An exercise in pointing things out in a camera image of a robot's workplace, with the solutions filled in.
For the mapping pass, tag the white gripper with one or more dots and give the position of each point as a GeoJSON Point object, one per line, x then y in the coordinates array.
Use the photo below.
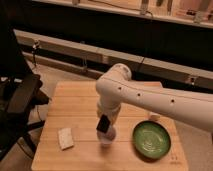
{"type": "Point", "coordinates": [110, 113]}

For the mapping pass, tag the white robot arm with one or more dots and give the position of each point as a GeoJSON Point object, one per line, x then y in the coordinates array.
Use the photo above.
{"type": "Point", "coordinates": [116, 87]}

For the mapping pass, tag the white tube bottle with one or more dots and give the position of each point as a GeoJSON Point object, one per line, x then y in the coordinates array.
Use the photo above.
{"type": "Point", "coordinates": [153, 116]}

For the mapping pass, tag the green plate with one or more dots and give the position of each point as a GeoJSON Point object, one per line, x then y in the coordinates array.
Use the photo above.
{"type": "Point", "coordinates": [151, 139]}

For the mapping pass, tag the white sponge block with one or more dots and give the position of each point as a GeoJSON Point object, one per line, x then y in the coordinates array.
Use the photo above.
{"type": "Point", "coordinates": [65, 138]}

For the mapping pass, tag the wooden table board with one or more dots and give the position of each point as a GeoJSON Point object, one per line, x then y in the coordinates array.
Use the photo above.
{"type": "Point", "coordinates": [74, 106]}

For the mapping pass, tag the black office chair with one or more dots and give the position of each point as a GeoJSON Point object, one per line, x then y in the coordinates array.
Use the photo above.
{"type": "Point", "coordinates": [19, 91]}

